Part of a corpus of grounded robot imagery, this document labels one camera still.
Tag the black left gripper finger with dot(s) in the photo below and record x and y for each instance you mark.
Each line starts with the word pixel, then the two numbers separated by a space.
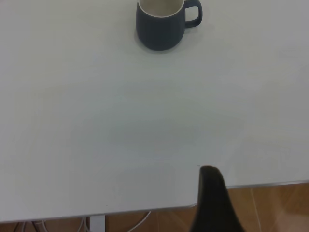
pixel 212 205

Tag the dark grey-blue ceramic mug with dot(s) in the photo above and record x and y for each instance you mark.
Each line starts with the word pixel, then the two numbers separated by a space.
pixel 157 33

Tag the white metal table leg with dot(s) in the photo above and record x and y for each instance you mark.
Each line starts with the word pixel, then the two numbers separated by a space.
pixel 97 223

